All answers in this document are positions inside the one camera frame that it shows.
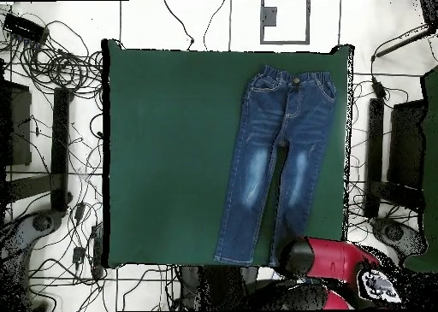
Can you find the blue denim jeans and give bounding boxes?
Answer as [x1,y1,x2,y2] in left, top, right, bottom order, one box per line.
[212,64,337,268]

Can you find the dark green table cloth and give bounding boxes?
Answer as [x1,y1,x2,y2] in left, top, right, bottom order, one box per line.
[101,38,355,270]

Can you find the dark grey square plate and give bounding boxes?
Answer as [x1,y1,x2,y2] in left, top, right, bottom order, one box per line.
[262,6,278,27]

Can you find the black equipment stand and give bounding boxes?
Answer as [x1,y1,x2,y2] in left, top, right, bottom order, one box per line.
[0,82,74,213]
[364,97,427,219]

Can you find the grey wheeled base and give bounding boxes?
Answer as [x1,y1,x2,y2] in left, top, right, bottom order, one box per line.
[0,209,66,312]
[370,215,429,262]

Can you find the black rod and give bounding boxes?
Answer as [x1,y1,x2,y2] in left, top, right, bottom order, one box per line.
[374,24,431,58]

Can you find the black power strip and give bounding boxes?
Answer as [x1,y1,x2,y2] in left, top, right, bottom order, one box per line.
[2,13,50,44]

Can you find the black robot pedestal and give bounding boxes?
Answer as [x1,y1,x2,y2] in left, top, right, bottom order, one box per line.
[179,265,261,311]

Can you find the grey square frame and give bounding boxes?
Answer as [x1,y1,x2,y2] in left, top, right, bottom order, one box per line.
[259,0,311,45]

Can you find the black cable tangle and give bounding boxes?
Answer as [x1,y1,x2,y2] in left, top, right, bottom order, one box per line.
[0,17,104,97]

